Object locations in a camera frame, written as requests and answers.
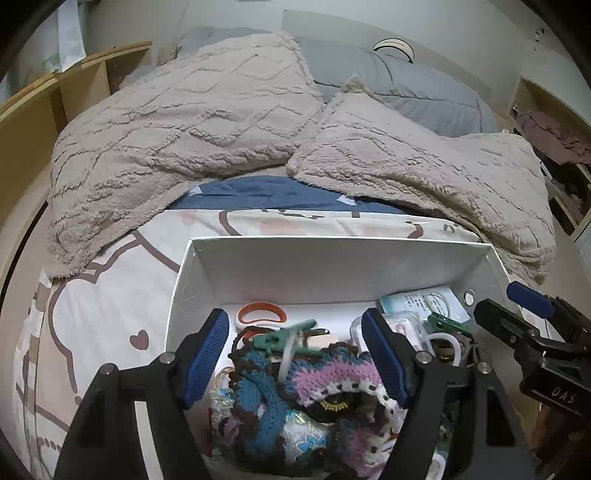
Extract wooden side shelf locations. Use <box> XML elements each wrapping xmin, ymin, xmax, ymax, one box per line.
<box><xmin>0</xmin><ymin>41</ymin><xmax>152</xmax><ymax>220</ymax></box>

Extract closet shelf with clothes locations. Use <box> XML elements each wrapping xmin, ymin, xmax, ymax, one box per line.
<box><xmin>510</xmin><ymin>78</ymin><xmax>590</xmax><ymax>240</ymax></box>

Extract grey pillow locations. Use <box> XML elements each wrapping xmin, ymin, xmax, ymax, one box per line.
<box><xmin>294</xmin><ymin>36</ymin><xmax>499</xmax><ymax>137</ymax></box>

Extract green clothes peg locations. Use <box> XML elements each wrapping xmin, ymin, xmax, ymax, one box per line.
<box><xmin>250</xmin><ymin>319</ymin><xmax>318</xmax><ymax>355</ymax></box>

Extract white paper shopping bag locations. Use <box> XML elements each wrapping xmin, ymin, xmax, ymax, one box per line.
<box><xmin>6</xmin><ymin>0</ymin><xmax>87</xmax><ymax>90</ymax></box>

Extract white medicine sachet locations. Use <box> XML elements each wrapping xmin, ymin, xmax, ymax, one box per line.
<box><xmin>378</xmin><ymin>285</ymin><xmax>471</xmax><ymax>323</ymax></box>

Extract purple crochet octopus toy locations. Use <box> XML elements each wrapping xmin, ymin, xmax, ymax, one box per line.
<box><xmin>280</xmin><ymin>343</ymin><xmax>406</xmax><ymax>479</ymax></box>

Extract white headphones on bed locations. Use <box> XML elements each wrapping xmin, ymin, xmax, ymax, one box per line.
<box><xmin>373</xmin><ymin>38</ymin><xmax>416</xmax><ymax>63</ymax></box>

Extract beige textured blanket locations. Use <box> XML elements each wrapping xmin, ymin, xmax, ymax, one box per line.
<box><xmin>46</xmin><ymin>33</ymin><xmax>556</xmax><ymax>284</ymax></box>

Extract round black tin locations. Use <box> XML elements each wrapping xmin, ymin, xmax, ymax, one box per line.
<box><xmin>320</xmin><ymin>392</ymin><xmax>361</xmax><ymax>418</ymax></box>

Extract white cardboard shoe box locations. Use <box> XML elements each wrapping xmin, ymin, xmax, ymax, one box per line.
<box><xmin>163</xmin><ymin>235</ymin><xmax>530</xmax><ymax>480</ymax></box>

